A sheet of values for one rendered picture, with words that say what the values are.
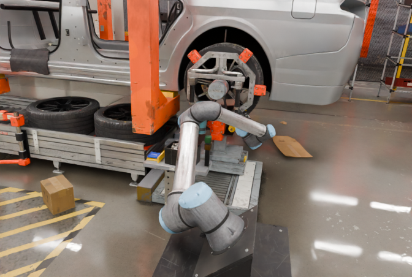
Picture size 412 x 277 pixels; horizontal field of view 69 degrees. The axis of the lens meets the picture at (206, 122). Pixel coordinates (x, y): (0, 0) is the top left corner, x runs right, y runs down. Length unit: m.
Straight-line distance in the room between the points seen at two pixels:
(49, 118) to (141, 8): 1.39
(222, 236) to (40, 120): 2.14
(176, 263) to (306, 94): 1.64
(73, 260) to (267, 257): 1.12
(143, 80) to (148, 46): 0.24
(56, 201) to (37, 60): 1.49
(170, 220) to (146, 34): 1.24
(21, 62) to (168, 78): 1.51
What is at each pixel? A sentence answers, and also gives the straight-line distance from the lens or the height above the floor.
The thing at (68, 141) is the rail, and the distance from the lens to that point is 2.79.
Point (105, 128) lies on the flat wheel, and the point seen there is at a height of 0.44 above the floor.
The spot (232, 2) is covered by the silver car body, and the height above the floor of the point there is 1.49.
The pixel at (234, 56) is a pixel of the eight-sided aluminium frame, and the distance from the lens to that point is 2.33.
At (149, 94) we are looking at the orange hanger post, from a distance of 2.18.
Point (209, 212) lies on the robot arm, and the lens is 1.34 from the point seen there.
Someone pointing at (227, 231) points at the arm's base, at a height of 0.50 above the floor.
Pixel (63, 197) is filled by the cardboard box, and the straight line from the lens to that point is 2.42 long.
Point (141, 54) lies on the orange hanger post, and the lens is 2.15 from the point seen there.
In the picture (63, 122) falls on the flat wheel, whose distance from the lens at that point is 2.98.
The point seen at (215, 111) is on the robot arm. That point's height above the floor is 0.85.
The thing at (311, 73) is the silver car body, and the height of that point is 1.00.
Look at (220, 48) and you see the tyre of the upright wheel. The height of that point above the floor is 1.14.
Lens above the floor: 1.36
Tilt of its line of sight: 19 degrees down
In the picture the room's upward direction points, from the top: 3 degrees clockwise
